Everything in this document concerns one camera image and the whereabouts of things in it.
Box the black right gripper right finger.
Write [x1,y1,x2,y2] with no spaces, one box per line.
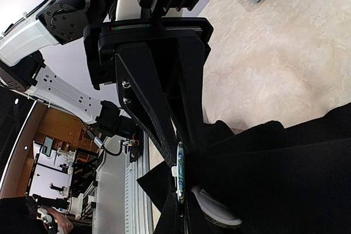
[185,198,208,234]

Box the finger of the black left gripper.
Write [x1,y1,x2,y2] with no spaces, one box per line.
[115,41,178,167]
[172,36,205,152]

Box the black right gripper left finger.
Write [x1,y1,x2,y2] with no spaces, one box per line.
[158,192,182,234]

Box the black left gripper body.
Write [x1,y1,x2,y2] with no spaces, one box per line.
[83,17,214,90]

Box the green round brooch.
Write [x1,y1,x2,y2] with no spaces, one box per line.
[174,141,186,206]

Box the black garment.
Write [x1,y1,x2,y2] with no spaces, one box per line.
[138,104,350,233]

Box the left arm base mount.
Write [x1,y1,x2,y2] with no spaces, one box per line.
[88,101,144,163]

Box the front aluminium rail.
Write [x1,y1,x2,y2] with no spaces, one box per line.
[93,133,154,233]

